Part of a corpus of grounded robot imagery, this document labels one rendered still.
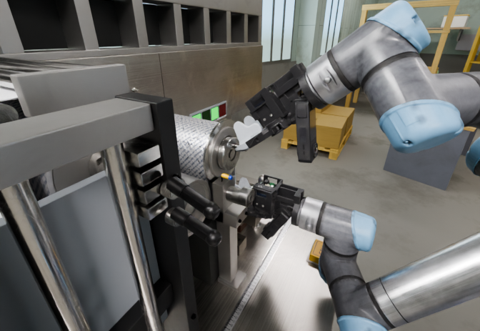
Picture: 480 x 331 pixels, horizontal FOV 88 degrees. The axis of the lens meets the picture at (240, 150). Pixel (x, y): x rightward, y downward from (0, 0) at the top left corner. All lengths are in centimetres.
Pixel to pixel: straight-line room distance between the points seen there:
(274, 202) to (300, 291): 24
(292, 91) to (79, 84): 31
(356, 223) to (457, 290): 17
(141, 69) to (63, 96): 52
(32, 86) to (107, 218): 13
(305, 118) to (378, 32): 16
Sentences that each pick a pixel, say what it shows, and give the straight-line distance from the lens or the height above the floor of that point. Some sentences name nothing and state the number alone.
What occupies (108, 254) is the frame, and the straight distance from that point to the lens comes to 26.
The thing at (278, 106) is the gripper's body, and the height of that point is 137.
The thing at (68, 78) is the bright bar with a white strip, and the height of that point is 145.
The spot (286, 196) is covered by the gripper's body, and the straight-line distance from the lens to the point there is 60.
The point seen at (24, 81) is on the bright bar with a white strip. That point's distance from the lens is 27.
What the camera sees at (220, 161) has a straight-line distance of 52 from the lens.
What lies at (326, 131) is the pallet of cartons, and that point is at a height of 37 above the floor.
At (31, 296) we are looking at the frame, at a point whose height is 132.
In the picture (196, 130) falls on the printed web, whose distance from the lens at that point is 53.
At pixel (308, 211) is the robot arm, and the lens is 58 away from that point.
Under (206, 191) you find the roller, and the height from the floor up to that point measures 118.
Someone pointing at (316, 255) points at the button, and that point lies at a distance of 79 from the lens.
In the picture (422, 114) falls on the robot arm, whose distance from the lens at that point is 35.
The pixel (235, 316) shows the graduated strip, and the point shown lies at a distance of 68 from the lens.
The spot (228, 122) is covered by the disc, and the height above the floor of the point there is 131.
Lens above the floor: 149
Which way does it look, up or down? 25 degrees down
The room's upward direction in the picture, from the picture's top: straight up
